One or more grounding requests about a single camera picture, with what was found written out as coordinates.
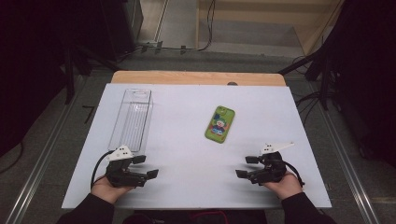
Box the left hand-held gripper black cable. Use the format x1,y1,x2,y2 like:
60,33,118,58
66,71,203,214
90,149,116,190

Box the person's right hand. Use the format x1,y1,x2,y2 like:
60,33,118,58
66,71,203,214
262,171,304,201

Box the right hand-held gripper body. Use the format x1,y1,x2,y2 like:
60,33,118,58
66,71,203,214
248,142,295,187

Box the long black floor cable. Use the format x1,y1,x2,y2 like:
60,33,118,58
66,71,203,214
120,0,218,62

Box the metal floor rail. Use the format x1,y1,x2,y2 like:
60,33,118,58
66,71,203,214
306,82,382,224
4,76,90,224

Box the right hand-held gripper black cable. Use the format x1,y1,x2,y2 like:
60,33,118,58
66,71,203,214
281,160,306,188

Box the bundle of black floor cables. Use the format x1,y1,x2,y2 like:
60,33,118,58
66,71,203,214
293,54,325,127

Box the black stand legs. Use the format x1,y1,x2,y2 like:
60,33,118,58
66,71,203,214
278,46,332,111
64,43,120,105

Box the thin black floor cable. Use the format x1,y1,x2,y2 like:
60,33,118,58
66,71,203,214
0,141,25,175

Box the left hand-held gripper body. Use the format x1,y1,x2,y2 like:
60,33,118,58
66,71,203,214
105,145,149,189

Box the black curtain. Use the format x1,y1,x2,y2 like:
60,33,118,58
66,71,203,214
306,0,396,169
0,0,144,158

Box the clear plastic bin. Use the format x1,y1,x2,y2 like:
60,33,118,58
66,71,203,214
106,88,154,154

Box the white table mat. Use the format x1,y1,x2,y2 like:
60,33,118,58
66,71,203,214
61,82,332,209

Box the hand-held gripper black cable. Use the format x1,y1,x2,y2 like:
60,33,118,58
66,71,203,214
281,160,306,188
90,149,116,190

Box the green printed phone case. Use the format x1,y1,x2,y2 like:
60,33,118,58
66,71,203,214
204,105,236,145

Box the person's left hand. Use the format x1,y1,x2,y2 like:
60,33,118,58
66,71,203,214
91,175,134,204

